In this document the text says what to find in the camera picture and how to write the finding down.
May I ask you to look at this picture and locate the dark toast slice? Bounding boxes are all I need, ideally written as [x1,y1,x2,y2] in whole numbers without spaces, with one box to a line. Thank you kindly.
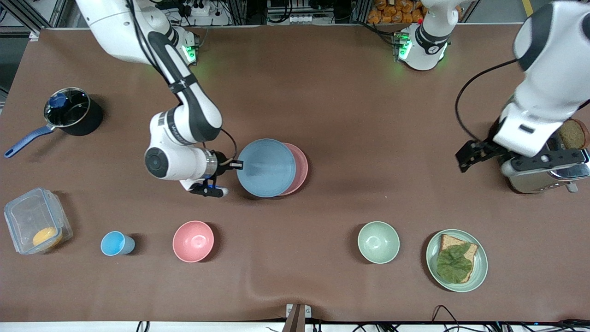
[558,118,590,151]

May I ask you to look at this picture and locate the looped black floor cable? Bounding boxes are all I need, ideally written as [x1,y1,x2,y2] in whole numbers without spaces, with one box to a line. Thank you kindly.
[431,304,462,332]

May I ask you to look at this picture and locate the green plate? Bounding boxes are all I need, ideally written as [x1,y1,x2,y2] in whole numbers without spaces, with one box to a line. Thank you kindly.
[425,229,488,293]

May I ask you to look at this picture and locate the green bowl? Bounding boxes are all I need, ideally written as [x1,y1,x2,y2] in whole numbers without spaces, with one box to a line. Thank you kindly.
[357,221,400,264]

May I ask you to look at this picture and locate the blue cup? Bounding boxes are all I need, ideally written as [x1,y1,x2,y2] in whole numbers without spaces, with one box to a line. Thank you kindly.
[100,231,136,256]

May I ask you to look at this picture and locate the clear plastic lidded container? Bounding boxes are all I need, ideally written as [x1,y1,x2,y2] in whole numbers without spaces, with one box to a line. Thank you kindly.
[4,187,73,255]

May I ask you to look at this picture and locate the green lettuce leaf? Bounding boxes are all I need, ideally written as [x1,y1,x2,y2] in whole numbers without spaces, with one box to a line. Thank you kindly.
[436,243,473,284]

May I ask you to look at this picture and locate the orange snack bags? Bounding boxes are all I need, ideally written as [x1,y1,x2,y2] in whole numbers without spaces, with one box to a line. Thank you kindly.
[367,0,425,24]

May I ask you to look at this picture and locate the round orange yellow food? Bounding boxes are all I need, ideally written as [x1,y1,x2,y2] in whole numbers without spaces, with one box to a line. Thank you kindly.
[32,227,63,250]

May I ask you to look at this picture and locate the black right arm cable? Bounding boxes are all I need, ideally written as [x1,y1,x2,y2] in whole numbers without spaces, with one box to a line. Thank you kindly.
[125,0,238,163]

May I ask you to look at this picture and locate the black pot with blue handle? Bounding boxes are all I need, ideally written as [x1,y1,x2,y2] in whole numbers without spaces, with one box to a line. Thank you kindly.
[4,87,104,159]

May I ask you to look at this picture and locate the beige chrome toaster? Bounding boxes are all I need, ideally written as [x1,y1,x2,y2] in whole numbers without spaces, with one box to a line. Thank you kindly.
[500,118,590,194]

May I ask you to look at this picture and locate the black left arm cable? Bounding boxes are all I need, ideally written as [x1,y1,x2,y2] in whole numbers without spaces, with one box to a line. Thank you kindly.
[455,58,522,144]

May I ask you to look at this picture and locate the brown bread slice with crust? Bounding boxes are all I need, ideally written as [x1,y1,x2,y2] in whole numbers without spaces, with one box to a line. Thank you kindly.
[438,234,478,283]

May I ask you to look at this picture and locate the pink bowl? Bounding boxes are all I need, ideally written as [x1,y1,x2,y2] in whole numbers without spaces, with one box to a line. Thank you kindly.
[172,220,215,263]

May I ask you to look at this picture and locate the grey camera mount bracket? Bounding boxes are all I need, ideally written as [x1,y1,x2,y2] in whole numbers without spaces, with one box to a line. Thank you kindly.
[282,303,312,332]

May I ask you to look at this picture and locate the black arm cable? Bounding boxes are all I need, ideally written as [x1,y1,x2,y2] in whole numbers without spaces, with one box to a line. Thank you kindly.
[455,58,522,144]
[125,0,238,163]

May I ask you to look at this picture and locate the white power strip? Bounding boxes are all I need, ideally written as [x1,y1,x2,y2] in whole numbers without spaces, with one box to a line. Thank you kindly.
[181,0,213,17]

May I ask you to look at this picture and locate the blue plate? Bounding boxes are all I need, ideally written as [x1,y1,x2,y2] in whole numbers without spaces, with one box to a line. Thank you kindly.
[236,138,297,198]

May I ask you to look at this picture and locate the pink plate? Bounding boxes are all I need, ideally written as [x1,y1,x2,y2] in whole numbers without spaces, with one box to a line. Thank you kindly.
[279,142,309,196]

